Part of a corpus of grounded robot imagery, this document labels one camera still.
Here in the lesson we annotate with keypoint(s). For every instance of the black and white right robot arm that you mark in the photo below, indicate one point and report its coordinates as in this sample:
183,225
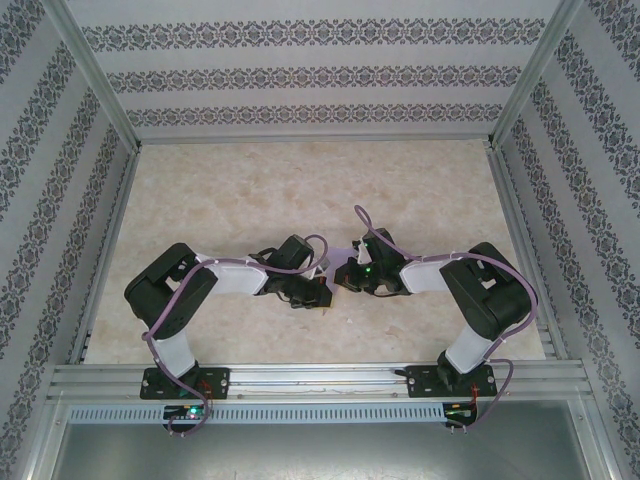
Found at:
490,295

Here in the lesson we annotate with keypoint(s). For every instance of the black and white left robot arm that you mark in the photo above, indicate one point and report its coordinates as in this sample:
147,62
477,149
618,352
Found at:
165,295

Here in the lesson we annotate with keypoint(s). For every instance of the grey metal sheet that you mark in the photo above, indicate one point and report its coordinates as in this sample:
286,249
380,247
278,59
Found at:
320,455

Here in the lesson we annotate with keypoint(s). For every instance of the left controller board green light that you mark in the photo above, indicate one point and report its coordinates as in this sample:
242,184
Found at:
192,412

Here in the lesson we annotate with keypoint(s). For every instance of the right controller board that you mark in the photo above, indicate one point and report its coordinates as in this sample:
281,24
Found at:
457,412

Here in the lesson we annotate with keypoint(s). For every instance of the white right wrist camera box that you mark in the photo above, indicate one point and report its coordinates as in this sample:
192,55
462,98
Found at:
361,252

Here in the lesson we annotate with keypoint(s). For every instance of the aluminium mounting rail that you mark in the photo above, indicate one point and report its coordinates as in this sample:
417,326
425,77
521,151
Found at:
320,380

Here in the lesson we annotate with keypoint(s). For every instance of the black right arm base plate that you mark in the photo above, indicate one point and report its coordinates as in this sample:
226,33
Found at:
417,385

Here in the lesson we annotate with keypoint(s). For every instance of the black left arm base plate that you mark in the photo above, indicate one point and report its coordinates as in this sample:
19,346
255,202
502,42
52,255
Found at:
220,382

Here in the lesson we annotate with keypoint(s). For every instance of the aluminium side rail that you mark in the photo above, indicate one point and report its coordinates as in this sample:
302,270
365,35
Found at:
512,210
120,210

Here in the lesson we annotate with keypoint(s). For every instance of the aluminium frame post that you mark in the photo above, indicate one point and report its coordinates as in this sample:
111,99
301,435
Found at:
100,75
530,75

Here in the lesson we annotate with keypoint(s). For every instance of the aluminium lower frame bar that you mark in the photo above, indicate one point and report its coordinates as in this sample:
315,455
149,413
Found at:
594,440
46,440

